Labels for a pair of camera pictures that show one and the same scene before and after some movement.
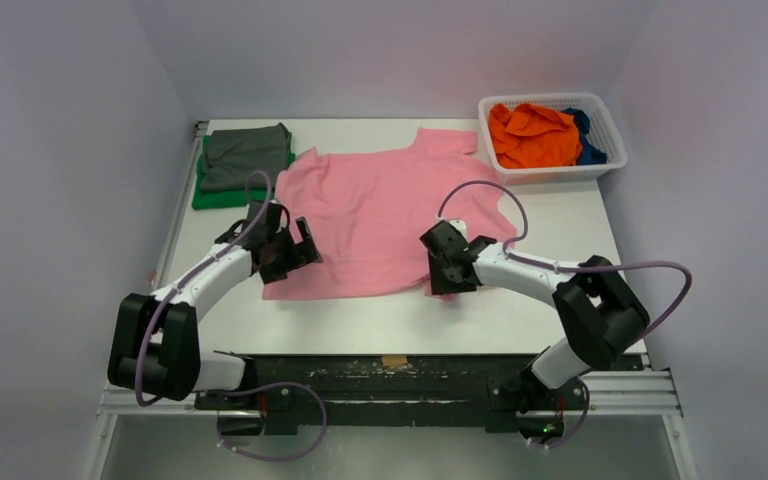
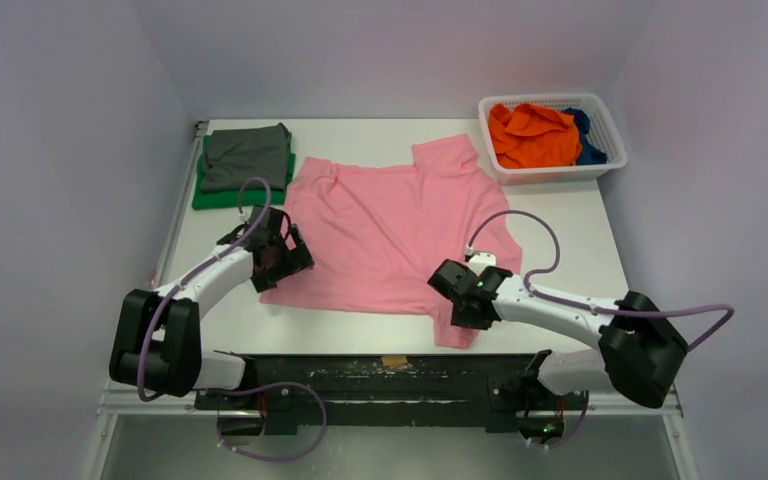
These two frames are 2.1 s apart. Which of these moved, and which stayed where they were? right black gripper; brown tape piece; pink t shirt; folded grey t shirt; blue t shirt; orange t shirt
Moved: right black gripper; pink t shirt
Stayed: brown tape piece; folded grey t shirt; orange t shirt; blue t shirt
